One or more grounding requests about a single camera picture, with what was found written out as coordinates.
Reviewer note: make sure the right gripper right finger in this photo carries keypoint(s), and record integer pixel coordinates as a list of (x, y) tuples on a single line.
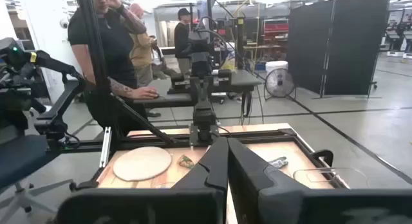
[(289, 204)]

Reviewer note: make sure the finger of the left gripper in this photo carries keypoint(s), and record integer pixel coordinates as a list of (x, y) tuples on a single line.
[(195, 89), (208, 89)]

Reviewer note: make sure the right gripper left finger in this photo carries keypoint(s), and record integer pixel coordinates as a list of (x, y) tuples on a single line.
[(180, 204)]

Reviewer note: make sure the blue Quaker Chewy granola bar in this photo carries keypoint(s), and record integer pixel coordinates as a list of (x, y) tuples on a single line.
[(278, 162), (186, 162)]

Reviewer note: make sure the clear plastic bin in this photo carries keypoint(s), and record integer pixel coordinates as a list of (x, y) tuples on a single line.
[(331, 179)]

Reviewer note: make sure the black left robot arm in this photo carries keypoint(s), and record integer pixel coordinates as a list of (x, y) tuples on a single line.
[(204, 117)]

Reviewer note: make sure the grey work table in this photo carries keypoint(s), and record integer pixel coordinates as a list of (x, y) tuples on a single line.
[(244, 79)]

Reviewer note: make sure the person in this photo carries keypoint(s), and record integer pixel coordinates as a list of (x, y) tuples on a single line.
[(112, 43), (181, 37), (140, 50)]

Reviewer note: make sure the round beige mat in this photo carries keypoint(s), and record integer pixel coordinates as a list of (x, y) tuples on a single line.
[(141, 164)]

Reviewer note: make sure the round floor fan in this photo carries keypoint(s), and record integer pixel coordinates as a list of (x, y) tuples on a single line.
[(279, 83)]

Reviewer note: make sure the white bucket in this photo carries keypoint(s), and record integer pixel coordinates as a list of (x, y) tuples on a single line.
[(277, 65)]

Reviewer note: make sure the red storage shelf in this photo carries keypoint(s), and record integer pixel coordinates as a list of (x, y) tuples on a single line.
[(276, 27)]

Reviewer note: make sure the black partition screen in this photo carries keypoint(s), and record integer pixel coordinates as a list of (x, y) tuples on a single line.
[(354, 47)]

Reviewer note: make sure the blue office chair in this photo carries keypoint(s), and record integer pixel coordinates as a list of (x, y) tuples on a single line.
[(19, 156)]

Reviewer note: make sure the black diagonal frame brace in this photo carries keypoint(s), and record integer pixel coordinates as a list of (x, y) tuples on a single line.
[(141, 119)]

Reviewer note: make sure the black table edge frame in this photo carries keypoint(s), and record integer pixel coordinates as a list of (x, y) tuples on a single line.
[(135, 143)]

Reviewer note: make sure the black rig frame post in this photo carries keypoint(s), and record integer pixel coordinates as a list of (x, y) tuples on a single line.
[(95, 56)]

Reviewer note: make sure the silver aluminium bracket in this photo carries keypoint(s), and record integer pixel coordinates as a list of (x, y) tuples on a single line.
[(105, 146)]

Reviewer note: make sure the white dome camera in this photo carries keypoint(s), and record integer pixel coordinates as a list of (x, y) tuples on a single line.
[(63, 23)]

